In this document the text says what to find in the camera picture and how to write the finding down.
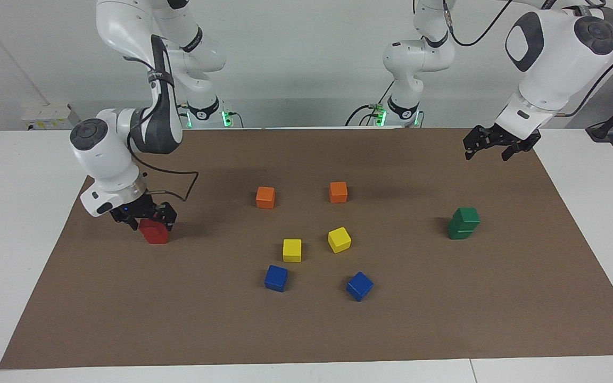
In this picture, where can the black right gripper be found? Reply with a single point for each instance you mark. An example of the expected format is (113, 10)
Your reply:
(136, 210)

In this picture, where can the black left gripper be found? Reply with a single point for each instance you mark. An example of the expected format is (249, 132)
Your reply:
(508, 137)

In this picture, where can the green wooden block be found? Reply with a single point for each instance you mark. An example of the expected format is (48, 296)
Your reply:
(460, 233)
(466, 216)

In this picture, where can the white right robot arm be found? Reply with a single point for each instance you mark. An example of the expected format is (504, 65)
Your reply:
(104, 154)

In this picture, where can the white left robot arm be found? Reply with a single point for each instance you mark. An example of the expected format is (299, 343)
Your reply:
(556, 69)

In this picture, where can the orange wooden block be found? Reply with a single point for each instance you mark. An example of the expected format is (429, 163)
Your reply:
(338, 192)
(265, 197)

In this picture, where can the blue wooden block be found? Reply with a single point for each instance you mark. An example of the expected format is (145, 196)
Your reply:
(359, 286)
(275, 277)

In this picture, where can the white box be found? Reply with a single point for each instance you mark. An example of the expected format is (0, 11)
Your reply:
(46, 117)

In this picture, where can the yellow wooden block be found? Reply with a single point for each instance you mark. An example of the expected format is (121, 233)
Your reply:
(292, 250)
(339, 239)

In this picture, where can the brown table mat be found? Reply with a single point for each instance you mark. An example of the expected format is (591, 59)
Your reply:
(445, 319)

